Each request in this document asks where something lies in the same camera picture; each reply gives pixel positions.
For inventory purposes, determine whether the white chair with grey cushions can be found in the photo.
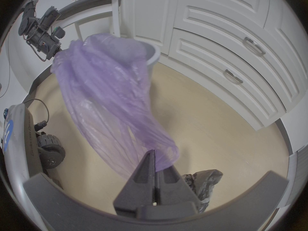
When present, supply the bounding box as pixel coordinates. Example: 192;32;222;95
56;0;124;41

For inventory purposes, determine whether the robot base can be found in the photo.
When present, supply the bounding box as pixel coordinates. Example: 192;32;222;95
0;104;66;189

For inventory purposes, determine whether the purple plastic bag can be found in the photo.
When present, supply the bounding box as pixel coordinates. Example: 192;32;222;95
51;33;180;177

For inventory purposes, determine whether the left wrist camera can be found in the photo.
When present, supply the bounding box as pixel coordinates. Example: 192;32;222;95
53;26;66;40

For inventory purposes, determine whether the black plastic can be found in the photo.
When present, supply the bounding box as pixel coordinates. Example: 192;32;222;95
182;169;224;213

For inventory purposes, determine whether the white trash bin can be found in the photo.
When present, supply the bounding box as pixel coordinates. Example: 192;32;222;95
96;34;161;84

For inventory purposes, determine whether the thin black cable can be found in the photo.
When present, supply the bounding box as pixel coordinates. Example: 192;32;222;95
0;54;11;98

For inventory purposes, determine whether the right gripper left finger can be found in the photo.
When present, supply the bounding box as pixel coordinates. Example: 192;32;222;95
114;149;156;218

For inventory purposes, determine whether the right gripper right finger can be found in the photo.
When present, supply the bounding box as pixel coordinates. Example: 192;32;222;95
155;165;202;214

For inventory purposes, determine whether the white wardrobe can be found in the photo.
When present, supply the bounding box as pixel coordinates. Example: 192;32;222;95
120;0;307;132

